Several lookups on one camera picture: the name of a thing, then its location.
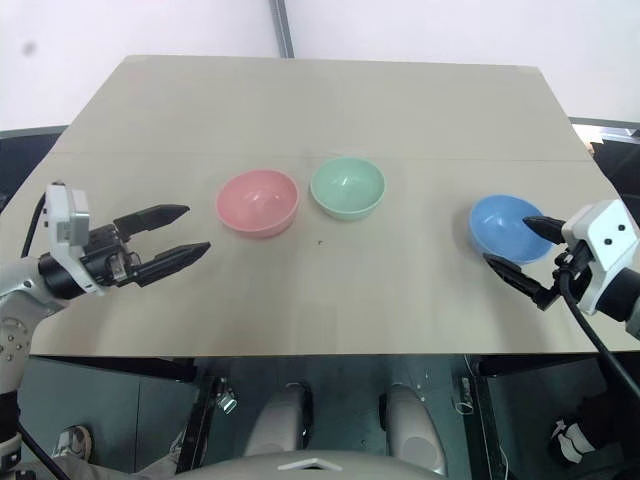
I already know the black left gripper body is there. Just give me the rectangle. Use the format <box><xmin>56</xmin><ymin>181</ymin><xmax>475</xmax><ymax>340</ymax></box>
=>
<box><xmin>78</xmin><ymin>223</ymin><xmax>147</xmax><ymax>289</ymax></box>

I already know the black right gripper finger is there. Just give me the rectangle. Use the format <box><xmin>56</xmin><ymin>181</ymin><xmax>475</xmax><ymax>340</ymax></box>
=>
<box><xmin>522</xmin><ymin>215</ymin><xmax>570</xmax><ymax>246</ymax></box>
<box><xmin>482</xmin><ymin>253</ymin><xmax>542</xmax><ymax>301</ymax></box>

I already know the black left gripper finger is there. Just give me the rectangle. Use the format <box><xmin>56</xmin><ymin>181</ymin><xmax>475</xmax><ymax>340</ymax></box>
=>
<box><xmin>113</xmin><ymin>203</ymin><xmax>192</xmax><ymax>239</ymax></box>
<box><xmin>133</xmin><ymin>241</ymin><xmax>212</xmax><ymax>290</ymax></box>

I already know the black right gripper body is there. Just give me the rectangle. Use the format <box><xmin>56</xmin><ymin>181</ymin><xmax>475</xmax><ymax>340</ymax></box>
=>
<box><xmin>531</xmin><ymin>241</ymin><xmax>595</xmax><ymax>312</ymax></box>

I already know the blue plastic bowl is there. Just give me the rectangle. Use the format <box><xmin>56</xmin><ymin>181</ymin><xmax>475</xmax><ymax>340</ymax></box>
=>
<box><xmin>467</xmin><ymin>194</ymin><xmax>555</xmax><ymax>266</ymax></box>

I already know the pink plastic bowl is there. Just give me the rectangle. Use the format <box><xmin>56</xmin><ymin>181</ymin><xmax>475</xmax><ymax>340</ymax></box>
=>
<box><xmin>215</xmin><ymin>169</ymin><xmax>301</xmax><ymax>239</ymax></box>

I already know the black metal table leg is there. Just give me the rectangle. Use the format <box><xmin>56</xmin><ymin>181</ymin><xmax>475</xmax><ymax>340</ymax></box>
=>
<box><xmin>463</xmin><ymin>353</ymin><xmax>509</xmax><ymax>480</ymax></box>
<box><xmin>175</xmin><ymin>356</ymin><xmax>227</xmax><ymax>475</ymax></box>

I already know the silver metal clamp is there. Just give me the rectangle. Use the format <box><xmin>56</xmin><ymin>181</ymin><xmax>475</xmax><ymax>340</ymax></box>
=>
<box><xmin>215</xmin><ymin>387</ymin><xmax>240</xmax><ymax>416</ymax></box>

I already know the black and white sneaker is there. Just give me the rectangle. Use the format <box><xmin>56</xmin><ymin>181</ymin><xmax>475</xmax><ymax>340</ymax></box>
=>
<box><xmin>548</xmin><ymin>413</ymin><xmax>600</xmax><ymax>470</ymax></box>

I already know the silver robot leg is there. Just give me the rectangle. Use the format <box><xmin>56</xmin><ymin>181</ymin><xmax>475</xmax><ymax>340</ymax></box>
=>
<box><xmin>242</xmin><ymin>381</ymin><xmax>315</xmax><ymax>459</ymax></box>
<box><xmin>382</xmin><ymin>382</ymin><xmax>450</xmax><ymax>477</ymax></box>

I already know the green plastic bowl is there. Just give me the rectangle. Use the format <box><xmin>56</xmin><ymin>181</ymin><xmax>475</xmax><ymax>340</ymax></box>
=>
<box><xmin>309</xmin><ymin>155</ymin><xmax>388</xmax><ymax>222</ymax></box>

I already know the grey sneaker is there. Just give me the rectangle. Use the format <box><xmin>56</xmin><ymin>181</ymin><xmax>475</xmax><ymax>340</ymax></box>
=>
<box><xmin>52</xmin><ymin>423</ymin><xmax>95</xmax><ymax>464</ymax></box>

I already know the grey robot torso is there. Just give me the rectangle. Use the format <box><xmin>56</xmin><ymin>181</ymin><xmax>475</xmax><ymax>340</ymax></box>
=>
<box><xmin>142</xmin><ymin>441</ymin><xmax>454</xmax><ymax>480</ymax></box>

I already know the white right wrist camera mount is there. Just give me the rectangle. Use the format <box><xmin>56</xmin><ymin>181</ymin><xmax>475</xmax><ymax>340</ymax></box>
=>
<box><xmin>558</xmin><ymin>199</ymin><xmax>640</xmax><ymax>317</ymax></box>

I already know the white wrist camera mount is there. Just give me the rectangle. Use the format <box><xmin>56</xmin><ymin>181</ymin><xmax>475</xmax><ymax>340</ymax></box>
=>
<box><xmin>42</xmin><ymin>181</ymin><xmax>109</xmax><ymax>297</ymax></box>
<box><xmin>558</xmin><ymin>199</ymin><xmax>640</xmax><ymax>317</ymax></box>

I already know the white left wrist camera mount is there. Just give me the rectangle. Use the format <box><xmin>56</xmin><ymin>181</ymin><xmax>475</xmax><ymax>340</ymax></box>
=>
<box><xmin>42</xmin><ymin>181</ymin><xmax>109</xmax><ymax>297</ymax></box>

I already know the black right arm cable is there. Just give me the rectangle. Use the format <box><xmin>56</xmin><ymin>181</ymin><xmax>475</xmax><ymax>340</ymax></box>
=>
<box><xmin>551</xmin><ymin>268</ymin><xmax>640</xmax><ymax>401</ymax></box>

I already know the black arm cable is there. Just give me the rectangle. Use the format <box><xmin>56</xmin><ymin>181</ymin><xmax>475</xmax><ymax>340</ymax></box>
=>
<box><xmin>18</xmin><ymin>191</ymin><xmax>51</xmax><ymax>261</ymax></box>
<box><xmin>551</xmin><ymin>268</ymin><xmax>640</xmax><ymax>401</ymax></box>

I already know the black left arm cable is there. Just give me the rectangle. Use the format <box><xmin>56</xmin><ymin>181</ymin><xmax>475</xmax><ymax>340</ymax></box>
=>
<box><xmin>18</xmin><ymin>191</ymin><xmax>51</xmax><ymax>261</ymax></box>

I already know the grey wall pillar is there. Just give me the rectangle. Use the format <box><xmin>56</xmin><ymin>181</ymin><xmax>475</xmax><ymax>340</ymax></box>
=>
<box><xmin>268</xmin><ymin>0</ymin><xmax>297</xmax><ymax>57</ymax></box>

